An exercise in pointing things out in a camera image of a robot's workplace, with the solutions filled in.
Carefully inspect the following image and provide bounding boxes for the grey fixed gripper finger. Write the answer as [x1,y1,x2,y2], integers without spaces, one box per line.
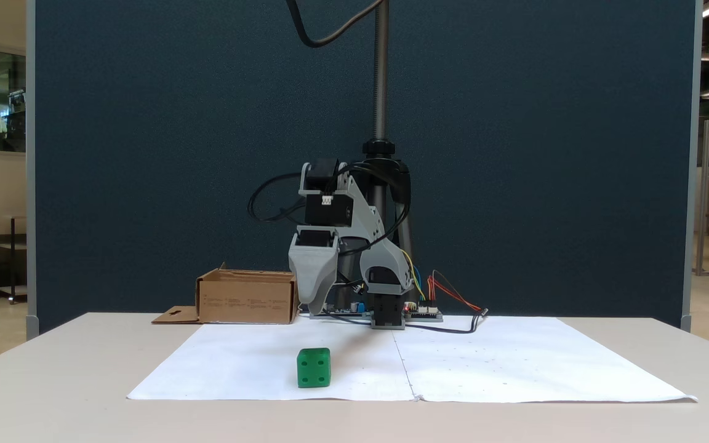
[293,271,337,316]

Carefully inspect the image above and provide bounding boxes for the green dice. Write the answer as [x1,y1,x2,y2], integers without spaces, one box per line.
[297,348,332,389]

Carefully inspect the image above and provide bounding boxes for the blue power converter board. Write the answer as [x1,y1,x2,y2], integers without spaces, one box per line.
[310,301,371,318]

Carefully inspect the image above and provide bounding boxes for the brown cardboard box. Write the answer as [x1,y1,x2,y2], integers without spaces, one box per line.
[151,263,302,325]

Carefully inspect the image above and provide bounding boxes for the white paper sheet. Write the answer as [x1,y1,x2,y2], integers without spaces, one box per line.
[127,323,417,402]
[391,317,698,404]

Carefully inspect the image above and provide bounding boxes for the green motor controller board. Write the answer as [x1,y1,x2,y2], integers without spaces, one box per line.
[405,301,443,322]

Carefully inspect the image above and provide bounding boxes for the dark blue partition panel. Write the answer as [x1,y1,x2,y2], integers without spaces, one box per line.
[25,0,703,333]

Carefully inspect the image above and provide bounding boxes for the black shelf cart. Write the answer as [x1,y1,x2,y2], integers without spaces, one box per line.
[0,215,28,305]

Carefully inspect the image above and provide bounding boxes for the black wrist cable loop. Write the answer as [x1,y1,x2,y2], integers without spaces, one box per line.
[247,172,306,223]

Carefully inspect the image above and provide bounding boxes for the yellow wire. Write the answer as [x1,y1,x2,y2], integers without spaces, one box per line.
[401,249,427,302]

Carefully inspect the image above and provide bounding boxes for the black forearm cable loop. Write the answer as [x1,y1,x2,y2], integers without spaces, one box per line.
[330,161,412,256]

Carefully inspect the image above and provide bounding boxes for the orange wire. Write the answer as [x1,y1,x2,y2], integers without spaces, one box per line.
[427,274,483,311]

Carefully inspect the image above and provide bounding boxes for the black cable white connector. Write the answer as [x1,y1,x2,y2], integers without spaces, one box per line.
[405,308,489,334]

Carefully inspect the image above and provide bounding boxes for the black camera tripod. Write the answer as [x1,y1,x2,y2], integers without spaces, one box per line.
[337,0,417,311]

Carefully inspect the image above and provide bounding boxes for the black camera cable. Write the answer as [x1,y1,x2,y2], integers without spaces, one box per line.
[287,0,386,49]

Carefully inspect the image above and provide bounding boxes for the framed wall window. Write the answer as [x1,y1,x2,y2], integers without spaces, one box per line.
[0,42,27,159]

